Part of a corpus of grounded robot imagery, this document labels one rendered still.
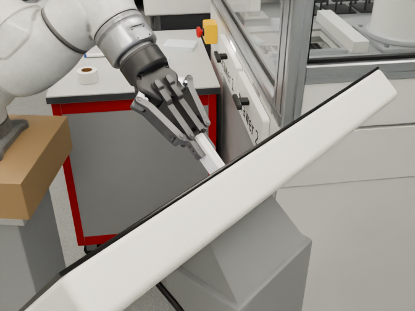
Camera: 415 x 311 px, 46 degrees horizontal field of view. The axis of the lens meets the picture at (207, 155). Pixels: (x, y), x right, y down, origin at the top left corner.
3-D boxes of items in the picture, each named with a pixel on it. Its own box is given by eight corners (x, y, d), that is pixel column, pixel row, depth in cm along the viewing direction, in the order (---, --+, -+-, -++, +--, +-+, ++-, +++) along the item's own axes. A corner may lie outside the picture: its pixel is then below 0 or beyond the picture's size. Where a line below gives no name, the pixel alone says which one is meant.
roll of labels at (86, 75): (76, 85, 168) (75, 74, 166) (79, 76, 174) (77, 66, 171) (97, 84, 168) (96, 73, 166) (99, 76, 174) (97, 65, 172)
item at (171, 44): (162, 49, 197) (162, 45, 196) (167, 42, 204) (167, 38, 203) (193, 51, 195) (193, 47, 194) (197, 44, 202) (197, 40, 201)
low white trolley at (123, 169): (78, 264, 201) (45, 96, 160) (88, 178, 253) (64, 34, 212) (217, 250, 208) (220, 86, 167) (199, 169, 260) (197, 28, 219)
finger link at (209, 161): (199, 133, 78) (196, 135, 78) (224, 169, 78) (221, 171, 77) (191, 142, 81) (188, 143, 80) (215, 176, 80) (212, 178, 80)
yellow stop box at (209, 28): (203, 44, 179) (203, 25, 175) (201, 38, 185) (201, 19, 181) (217, 44, 179) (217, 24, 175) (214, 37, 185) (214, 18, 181)
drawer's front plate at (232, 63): (234, 102, 144) (236, 66, 138) (218, 65, 168) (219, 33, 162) (241, 102, 144) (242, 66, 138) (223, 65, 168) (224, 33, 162)
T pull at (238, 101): (237, 111, 121) (237, 105, 121) (231, 97, 128) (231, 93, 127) (251, 110, 122) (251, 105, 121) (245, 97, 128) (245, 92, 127)
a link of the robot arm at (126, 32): (148, 4, 81) (168, 33, 80) (128, 37, 88) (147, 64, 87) (104, 16, 75) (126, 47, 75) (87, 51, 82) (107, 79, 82)
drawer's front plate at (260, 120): (259, 160, 117) (262, 120, 111) (236, 106, 141) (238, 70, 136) (267, 160, 117) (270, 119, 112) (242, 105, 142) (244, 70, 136)
